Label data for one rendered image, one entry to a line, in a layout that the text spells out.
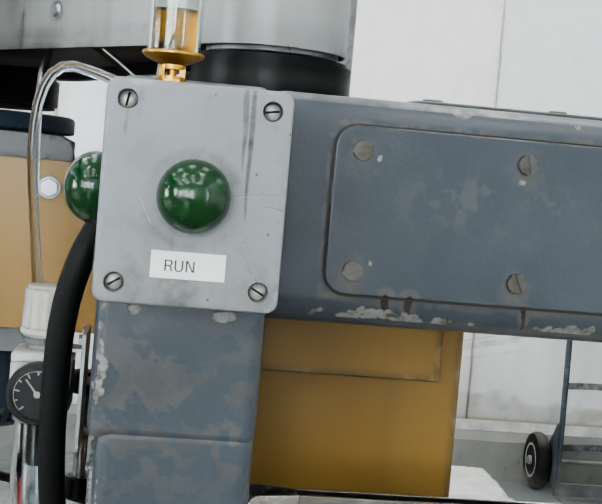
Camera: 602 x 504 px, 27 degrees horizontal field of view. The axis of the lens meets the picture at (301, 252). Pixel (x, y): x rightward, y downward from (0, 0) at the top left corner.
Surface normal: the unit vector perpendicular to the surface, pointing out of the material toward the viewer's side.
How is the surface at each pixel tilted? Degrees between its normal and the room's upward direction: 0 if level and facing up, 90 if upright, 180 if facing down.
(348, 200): 90
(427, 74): 90
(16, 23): 90
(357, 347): 90
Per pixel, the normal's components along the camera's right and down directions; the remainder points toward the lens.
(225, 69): -0.48, 0.00
